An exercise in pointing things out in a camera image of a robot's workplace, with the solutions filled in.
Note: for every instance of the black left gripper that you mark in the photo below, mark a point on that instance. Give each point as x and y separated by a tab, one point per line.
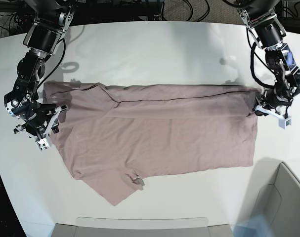
271	99

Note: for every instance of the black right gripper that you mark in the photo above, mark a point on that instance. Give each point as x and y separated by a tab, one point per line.
34	114

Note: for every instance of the pink T-shirt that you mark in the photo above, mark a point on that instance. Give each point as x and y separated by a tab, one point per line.
115	136

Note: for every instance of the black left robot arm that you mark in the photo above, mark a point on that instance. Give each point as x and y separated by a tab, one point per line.
262	24

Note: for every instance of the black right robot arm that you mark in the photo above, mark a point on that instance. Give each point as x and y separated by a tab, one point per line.
52	20

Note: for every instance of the grey box at right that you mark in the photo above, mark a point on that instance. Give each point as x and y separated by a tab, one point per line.
280	203

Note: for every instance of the grey box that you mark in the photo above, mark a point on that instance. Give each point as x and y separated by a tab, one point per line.
101	227
280	203

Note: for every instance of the grey box at bottom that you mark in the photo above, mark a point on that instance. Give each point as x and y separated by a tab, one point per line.
101	227

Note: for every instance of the blue blurred object bottom right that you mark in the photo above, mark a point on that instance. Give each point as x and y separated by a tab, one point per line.
257	226

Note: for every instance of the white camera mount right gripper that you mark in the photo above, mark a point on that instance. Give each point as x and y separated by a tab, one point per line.
43	142

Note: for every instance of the white camera mount gripper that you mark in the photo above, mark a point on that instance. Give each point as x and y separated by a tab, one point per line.
284	121
43	142

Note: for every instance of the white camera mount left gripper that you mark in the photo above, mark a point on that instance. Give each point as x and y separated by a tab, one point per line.
284	121

